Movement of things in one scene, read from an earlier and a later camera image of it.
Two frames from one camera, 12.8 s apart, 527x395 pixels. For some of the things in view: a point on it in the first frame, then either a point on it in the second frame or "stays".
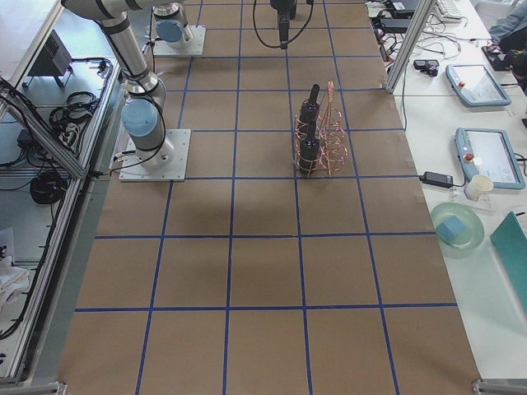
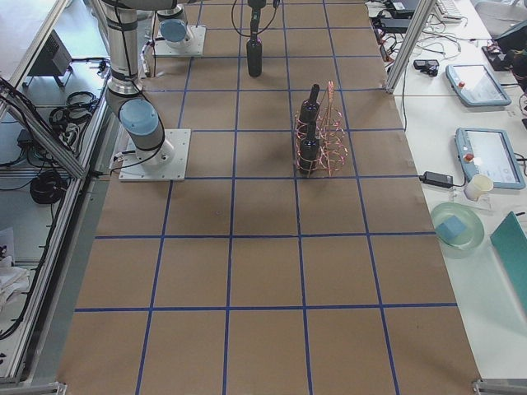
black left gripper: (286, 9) → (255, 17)
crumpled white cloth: (13, 281) stays
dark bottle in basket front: (310, 152) stays
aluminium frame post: (424, 12) stays
